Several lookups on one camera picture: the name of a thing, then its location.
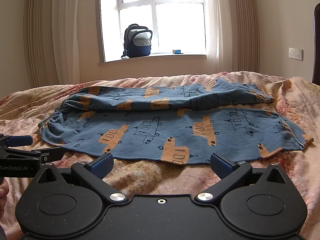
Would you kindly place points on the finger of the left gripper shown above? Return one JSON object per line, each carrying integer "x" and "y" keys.
{"x": 48, "y": 155}
{"x": 15, "y": 141}

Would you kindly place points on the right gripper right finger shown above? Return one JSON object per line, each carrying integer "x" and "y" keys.
{"x": 231, "y": 175}

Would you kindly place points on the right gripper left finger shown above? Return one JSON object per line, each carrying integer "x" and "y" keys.
{"x": 91, "y": 175}

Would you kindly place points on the blue patterned pants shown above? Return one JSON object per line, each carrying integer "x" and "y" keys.
{"x": 184, "y": 125}

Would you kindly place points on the person left hand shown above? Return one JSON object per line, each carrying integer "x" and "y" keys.
{"x": 4, "y": 190}

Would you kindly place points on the beige left curtain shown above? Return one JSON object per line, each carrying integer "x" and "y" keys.
{"x": 51, "y": 42}

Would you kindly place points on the beige curtain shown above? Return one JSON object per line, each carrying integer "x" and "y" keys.
{"x": 51, "y": 42}
{"x": 232, "y": 35}

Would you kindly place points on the dark wooden headboard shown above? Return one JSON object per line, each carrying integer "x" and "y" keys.
{"x": 316, "y": 65}

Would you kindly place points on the small blue box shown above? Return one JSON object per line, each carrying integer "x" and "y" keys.
{"x": 177, "y": 52}

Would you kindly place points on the beige right curtain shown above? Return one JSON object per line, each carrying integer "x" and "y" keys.
{"x": 232, "y": 35}

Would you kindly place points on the navy grey backpack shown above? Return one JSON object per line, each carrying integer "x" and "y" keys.
{"x": 137, "y": 41}

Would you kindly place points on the white framed window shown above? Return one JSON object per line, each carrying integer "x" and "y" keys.
{"x": 176, "y": 24}

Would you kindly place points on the white wall socket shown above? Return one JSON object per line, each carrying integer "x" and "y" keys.
{"x": 296, "y": 54}

